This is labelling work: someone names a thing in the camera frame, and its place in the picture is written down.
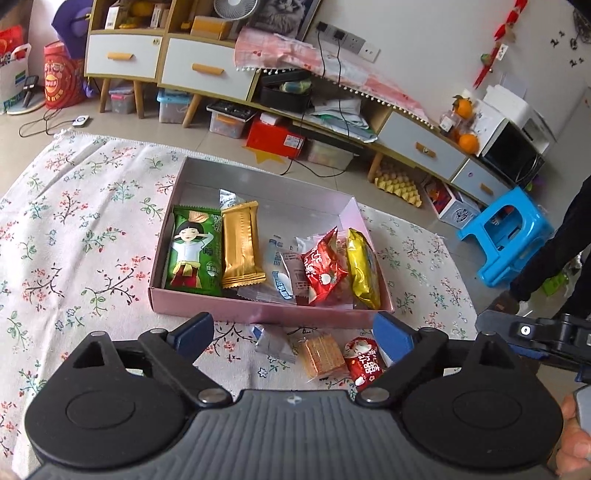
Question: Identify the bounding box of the pink cloth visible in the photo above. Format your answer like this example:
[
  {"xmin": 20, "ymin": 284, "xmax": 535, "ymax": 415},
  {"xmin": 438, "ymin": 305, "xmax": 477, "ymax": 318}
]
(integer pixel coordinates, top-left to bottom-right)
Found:
[{"xmin": 233, "ymin": 27, "xmax": 437, "ymax": 127}]

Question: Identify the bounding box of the black box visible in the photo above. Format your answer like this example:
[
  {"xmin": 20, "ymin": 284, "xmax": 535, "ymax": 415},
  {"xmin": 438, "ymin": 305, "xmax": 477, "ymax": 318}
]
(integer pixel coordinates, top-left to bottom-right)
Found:
[{"xmin": 259, "ymin": 69, "xmax": 315, "ymax": 112}]

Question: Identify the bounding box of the red white snack packet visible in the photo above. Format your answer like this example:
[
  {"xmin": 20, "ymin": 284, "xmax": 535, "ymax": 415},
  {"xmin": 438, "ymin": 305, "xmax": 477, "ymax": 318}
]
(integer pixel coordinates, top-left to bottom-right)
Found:
[{"xmin": 301, "ymin": 227, "xmax": 350, "ymax": 306}]

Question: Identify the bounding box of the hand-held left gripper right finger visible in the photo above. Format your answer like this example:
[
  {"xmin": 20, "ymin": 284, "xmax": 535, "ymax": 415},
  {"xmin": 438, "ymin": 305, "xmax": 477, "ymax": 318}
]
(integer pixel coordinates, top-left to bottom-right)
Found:
[{"xmin": 358, "ymin": 311, "xmax": 529, "ymax": 407}]

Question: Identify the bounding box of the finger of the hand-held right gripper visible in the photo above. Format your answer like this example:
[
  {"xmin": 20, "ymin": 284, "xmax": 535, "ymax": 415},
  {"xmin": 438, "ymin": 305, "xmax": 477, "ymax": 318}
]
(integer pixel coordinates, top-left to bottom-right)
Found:
[{"xmin": 475, "ymin": 308, "xmax": 591, "ymax": 370}]

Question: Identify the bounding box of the clear storage bin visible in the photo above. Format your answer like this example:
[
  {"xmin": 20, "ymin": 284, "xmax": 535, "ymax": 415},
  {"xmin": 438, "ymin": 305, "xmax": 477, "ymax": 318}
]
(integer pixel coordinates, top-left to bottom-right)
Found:
[{"xmin": 108, "ymin": 85, "xmax": 139, "ymax": 116}]

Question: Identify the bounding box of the orange cracker packet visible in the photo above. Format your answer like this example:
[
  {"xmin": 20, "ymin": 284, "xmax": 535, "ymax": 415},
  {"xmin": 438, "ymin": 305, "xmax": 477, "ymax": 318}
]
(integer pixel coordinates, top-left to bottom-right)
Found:
[{"xmin": 297, "ymin": 335, "xmax": 347, "ymax": 382}]

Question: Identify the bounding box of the white drawer wooden cabinet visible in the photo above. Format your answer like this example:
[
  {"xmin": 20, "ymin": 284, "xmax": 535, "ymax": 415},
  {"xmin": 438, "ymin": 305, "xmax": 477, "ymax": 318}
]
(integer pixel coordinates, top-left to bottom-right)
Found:
[
  {"xmin": 84, "ymin": 0, "xmax": 167, "ymax": 114},
  {"xmin": 157, "ymin": 0, "xmax": 262, "ymax": 127}
]

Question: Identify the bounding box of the floral tablecloth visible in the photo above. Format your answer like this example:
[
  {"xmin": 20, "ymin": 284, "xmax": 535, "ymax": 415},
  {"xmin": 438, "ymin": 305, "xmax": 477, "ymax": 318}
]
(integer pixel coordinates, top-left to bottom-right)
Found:
[{"xmin": 0, "ymin": 131, "xmax": 490, "ymax": 480}]

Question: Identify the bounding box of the blue plastic stool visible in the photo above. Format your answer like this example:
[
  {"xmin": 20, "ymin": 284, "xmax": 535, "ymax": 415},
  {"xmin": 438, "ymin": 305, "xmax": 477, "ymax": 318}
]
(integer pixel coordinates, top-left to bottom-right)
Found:
[{"xmin": 457, "ymin": 187, "xmax": 555, "ymax": 289}]

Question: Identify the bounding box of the small red snack packet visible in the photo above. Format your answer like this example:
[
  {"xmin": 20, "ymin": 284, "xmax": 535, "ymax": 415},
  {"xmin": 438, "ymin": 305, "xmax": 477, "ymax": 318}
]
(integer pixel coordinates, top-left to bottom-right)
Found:
[{"xmin": 345, "ymin": 337, "xmax": 385, "ymax": 387}]

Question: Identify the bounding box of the green cartoon snack packet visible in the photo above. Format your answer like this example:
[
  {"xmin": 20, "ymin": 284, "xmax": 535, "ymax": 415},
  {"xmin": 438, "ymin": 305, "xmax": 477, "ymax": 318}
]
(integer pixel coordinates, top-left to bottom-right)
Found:
[{"xmin": 164, "ymin": 205, "xmax": 223, "ymax": 297}]

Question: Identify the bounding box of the blue white snack packet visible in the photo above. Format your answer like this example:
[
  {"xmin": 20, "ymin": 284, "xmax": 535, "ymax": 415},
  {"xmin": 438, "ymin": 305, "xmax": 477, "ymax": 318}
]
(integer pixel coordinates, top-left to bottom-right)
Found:
[{"xmin": 252, "ymin": 323, "xmax": 299, "ymax": 365}]

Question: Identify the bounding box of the person's right hand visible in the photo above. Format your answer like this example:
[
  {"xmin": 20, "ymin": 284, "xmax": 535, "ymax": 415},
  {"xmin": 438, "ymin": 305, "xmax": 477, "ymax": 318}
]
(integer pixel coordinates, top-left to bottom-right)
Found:
[{"xmin": 560, "ymin": 392, "xmax": 591, "ymax": 478}]

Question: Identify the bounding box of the clear bin with black lid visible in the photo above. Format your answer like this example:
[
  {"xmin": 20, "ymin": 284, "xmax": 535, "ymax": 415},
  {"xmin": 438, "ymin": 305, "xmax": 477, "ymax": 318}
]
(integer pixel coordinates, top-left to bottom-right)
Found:
[{"xmin": 207, "ymin": 100, "xmax": 259, "ymax": 139}]

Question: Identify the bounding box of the person's dark clothed leg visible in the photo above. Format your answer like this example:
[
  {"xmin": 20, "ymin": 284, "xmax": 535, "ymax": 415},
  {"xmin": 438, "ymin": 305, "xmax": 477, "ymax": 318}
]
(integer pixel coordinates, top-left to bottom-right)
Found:
[{"xmin": 510, "ymin": 175, "xmax": 591, "ymax": 319}]

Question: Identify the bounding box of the blue lid storage bin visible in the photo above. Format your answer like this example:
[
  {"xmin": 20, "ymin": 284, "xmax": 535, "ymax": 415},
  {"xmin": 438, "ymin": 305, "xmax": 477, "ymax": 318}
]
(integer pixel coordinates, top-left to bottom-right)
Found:
[{"xmin": 157, "ymin": 90, "xmax": 195, "ymax": 124}]

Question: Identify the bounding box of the red round bag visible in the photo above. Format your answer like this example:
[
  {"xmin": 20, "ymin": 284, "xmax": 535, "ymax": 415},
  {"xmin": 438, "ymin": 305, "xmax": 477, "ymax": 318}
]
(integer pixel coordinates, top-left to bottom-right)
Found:
[{"xmin": 42, "ymin": 41, "xmax": 88, "ymax": 109}]

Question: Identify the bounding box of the red hanging ornament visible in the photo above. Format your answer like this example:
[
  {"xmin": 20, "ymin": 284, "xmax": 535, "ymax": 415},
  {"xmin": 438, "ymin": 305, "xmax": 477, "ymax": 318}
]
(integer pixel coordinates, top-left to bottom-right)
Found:
[{"xmin": 473, "ymin": 0, "xmax": 527, "ymax": 90}]

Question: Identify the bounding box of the clear white snack packet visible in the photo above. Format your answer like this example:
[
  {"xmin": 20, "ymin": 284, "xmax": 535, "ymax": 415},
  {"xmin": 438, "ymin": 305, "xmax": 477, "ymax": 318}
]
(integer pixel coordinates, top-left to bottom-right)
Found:
[{"xmin": 218, "ymin": 188, "xmax": 245, "ymax": 214}]

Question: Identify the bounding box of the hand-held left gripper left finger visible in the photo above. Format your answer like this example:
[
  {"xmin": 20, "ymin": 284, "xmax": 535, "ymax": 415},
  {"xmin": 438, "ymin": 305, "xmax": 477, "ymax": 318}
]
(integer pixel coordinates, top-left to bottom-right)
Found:
[{"xmin": 69, "ymin": 311, "xmax": 234, "ymax": 409}]

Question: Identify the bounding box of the black phone stand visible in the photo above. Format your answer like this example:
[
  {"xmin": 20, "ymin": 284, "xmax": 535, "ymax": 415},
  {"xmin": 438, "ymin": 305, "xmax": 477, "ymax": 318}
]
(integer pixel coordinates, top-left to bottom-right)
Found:
[{"xmin": 22, "ymin": 75, "xmax": 40, "ymax": 108}]

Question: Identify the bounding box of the black microwave oven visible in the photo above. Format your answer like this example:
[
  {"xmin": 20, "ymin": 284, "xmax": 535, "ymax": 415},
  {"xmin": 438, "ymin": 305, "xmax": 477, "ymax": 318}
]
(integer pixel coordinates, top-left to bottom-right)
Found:
[{"xmin": 478, "ymin": 117, "xmax": 546, "ymax": 185}]

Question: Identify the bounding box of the red cardboard box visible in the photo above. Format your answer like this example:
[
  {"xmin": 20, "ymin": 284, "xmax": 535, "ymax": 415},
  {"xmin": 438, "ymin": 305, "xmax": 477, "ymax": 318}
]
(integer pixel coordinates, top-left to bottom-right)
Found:
[{"xmin": 245, "ymin": 115, "xmax": 308, "ymax": 160}]

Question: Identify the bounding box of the gold snack packet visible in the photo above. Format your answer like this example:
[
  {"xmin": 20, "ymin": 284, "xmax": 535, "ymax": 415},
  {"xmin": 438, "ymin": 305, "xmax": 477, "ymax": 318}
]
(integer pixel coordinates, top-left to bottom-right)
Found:
[{"xmin": 221, "ymin": 200, "xmax": 267, "ymax": 290}]

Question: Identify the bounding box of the purple bag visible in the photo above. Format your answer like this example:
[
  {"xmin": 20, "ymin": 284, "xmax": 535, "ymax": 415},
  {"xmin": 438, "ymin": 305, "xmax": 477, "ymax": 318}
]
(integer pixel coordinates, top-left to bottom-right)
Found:
[{"xmin": 51, "ymin": 0, "xmax": 93, "ymax": 61}]

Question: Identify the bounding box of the stack of papers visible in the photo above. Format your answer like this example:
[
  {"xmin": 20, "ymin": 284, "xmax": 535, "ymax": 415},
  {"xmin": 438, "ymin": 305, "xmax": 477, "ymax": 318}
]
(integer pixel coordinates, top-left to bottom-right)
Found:
[{"xmin": 311, "ymin": 95, "xmax": 379, "ymax": 141}]

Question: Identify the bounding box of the white red shopping bag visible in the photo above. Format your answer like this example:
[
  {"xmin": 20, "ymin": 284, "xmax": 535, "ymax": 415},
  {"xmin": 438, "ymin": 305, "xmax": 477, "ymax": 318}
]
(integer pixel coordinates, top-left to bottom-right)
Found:
[{"xmin": 0, "ymin": 25, "xmax": 32, "ymax": 115}]

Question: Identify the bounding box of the pink cardboard box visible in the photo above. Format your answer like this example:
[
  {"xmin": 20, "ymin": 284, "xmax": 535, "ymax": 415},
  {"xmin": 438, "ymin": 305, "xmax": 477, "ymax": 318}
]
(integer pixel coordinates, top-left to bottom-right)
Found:
[{"xmin": 148, "ymin": 156, "xmax": 395, "ymax": 329}]

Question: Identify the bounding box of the brown cardboard box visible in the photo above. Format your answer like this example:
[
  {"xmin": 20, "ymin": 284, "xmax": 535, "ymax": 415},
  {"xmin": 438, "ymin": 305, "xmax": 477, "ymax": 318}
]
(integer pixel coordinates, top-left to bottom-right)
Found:
[{"xmin": 190, "ymin": 16, "xmax": 232, "ymax": 40}]

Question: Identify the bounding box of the white desk fan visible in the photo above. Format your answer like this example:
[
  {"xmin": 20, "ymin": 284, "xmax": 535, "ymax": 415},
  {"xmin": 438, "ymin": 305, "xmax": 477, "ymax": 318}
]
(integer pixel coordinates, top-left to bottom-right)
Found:
[{"xmin": 213, "ymin": 0, "xmax": 260, "ymax": 21}]

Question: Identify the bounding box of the framed cat picture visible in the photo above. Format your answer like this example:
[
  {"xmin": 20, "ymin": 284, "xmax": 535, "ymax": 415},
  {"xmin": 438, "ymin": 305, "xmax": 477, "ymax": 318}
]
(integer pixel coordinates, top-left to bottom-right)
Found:
[{"xmin": 252, "ymin": 0, "xmax": 324, "ymax": 42}]

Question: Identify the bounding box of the yellow egg tray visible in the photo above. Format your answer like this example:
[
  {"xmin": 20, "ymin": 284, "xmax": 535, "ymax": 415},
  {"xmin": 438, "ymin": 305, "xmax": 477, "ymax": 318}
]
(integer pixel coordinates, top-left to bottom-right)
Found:
[{"xmin": 374, "ymin": 173, "xmax": 423, "ymax": 208}]

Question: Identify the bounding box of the cream bread roll packet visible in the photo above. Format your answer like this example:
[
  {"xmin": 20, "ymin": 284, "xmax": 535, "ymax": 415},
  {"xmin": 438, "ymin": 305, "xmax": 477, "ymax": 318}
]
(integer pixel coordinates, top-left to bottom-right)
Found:
[{"xmin": 267, "ymin": 235, "xmax": 297, "ymax": 306}]

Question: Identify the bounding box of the white cardboard box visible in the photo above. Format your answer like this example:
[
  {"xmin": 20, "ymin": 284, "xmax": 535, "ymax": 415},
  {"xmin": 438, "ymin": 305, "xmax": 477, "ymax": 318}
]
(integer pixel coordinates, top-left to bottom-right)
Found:
[{"xmin": 475, "ymin": 85, "xmax": 557, "ymax": 153}]

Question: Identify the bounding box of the yellow snack packet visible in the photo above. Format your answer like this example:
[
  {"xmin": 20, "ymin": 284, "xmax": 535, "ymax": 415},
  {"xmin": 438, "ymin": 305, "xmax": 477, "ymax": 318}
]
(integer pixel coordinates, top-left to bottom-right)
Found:
[{"xmin": 346, "ymin": 227, "xmax": 382, "ymax": 311}]

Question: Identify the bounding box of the white printed storage box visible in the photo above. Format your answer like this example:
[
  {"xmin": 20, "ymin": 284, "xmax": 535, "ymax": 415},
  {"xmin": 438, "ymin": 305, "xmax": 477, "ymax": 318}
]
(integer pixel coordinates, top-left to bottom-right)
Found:
[{"xmin": 422, "ymin": 178, "xmax": 483, "ymax": 229}]

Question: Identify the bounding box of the low wooden media cabinet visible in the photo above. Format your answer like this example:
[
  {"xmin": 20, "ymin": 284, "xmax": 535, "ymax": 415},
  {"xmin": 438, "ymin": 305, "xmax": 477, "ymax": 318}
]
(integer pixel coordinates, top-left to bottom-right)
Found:
[{"xmin": 259, "ymin": 69, "xmax": 515, "ymax": 208}]

